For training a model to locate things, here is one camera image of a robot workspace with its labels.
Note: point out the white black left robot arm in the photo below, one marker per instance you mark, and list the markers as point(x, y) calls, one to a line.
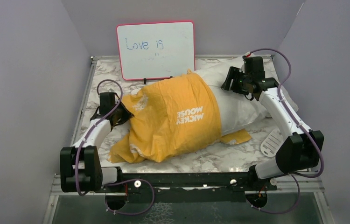
point(80, 169)

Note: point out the white pillow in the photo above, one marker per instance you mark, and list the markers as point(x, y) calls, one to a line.
point(236, 112)

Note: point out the white printed label tag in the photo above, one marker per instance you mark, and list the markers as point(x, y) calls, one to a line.
point(272, 143)

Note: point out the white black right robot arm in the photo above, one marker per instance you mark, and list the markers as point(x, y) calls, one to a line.
point(302, 146)

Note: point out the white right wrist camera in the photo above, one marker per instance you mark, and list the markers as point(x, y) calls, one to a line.
point(246, 55)

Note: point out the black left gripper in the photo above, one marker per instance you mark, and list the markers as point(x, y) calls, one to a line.
point(127, 115)

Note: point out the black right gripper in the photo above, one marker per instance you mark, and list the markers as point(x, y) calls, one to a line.
point(234, 73)

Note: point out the pink framed whiteboard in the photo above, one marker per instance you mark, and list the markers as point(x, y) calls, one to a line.
point(154, 51)

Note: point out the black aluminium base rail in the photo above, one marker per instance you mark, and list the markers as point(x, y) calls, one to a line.
point(201, 187)

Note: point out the blue yellow Mickey pillowcase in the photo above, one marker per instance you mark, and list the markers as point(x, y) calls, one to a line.
point(172, 117)

